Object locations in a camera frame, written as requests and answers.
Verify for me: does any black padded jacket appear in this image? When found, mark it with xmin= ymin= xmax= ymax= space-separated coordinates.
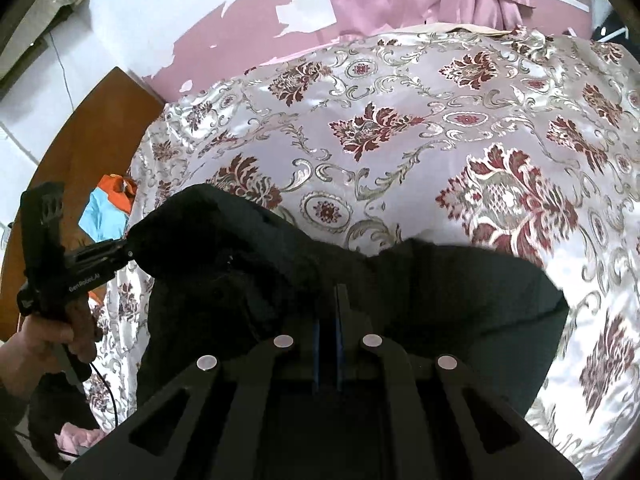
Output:
xmin=128 ymin=184 xmax=568 ymax=414

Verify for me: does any person's left hand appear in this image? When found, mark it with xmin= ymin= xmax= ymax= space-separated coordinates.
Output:
xmin=1 ymin=296 xmax=99 ymax=400

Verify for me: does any orange blue brown garment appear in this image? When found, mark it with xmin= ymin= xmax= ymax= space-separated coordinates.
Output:
xmin=78 ymin=174 xmax=137 ymax=243

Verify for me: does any wooden headboard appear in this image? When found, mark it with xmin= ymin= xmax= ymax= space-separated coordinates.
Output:
xmin=0 ymin=66 xmax=166 ymax=342

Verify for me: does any floral satin bedspread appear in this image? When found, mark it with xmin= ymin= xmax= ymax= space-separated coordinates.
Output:
xmin=86 ymin=28 xmax=639 ymax=479

